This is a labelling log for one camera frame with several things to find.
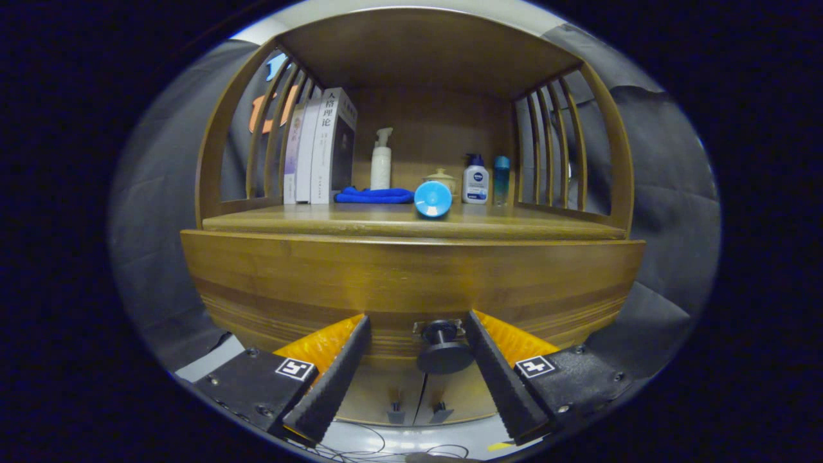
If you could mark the white bottle with blue cap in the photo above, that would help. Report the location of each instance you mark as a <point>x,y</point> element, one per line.
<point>476,183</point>

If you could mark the thick white and dark book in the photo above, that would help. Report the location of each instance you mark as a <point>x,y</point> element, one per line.
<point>325,151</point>

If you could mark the white pump bottle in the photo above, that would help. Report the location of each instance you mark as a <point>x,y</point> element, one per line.
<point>380,168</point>

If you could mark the wooden cabinet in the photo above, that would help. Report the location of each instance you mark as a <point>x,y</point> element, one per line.
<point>424,51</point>

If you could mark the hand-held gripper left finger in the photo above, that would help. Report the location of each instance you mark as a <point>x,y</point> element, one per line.
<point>334,386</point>

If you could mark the wooden cabinet door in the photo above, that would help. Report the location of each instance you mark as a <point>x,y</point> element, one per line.
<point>463,395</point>
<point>386,386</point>

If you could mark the yellow floor tape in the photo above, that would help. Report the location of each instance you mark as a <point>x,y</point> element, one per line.
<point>498,445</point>

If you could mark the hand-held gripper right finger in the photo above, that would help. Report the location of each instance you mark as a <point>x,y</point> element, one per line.
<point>505,386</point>

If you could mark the thin white book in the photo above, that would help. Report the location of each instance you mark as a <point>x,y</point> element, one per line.
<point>307,157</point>

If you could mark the teal slim bottle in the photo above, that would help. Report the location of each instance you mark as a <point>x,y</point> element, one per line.
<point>501,181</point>

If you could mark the wooden countertop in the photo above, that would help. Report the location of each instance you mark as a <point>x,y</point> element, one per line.
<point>360,222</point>

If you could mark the blue and white cosmetic tube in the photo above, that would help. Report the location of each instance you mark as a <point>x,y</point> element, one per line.
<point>433,199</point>

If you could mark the beige lidded ceramic cup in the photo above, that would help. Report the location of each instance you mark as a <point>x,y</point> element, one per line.
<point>443,176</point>

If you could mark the blue folded cloth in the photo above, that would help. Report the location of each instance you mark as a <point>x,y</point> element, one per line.
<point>373,195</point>

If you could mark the pale purple book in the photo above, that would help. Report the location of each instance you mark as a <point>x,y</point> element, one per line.
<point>292,161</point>

